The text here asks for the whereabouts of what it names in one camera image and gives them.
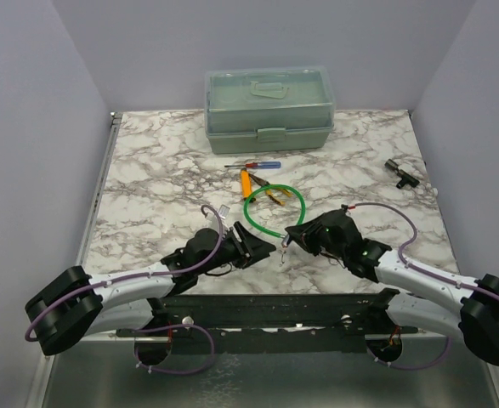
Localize green cable lock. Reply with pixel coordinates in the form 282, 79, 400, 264
243, 183, 308, 250

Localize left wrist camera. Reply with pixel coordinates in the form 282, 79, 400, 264
218, 205, 230, 218

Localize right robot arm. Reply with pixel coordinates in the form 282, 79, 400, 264
286, 210, 499, 366

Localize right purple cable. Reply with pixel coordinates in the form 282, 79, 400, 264
346, 201, 499, 371

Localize silver key bunch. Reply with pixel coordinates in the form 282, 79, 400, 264
279, 248, 286, 266

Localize green plastic toolbox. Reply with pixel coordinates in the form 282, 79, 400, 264
204, 66, 336, 155

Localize purple cable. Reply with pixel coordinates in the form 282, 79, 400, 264
24, 205, 227, 376
346, 201, 499, 371

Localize blue red screwdriver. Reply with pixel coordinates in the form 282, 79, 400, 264
224, 161, 281, 169

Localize black small tool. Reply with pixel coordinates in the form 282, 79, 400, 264
384, 159, 420, 190

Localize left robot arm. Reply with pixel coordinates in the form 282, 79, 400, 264
25, 223, 275, 356

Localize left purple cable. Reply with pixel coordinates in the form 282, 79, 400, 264
24, 205, 227, 376

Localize orange utility knife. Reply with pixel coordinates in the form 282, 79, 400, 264
240, 169, 252, 201

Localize yellow handled pliers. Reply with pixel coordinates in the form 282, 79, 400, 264
250, 173, 293, 207

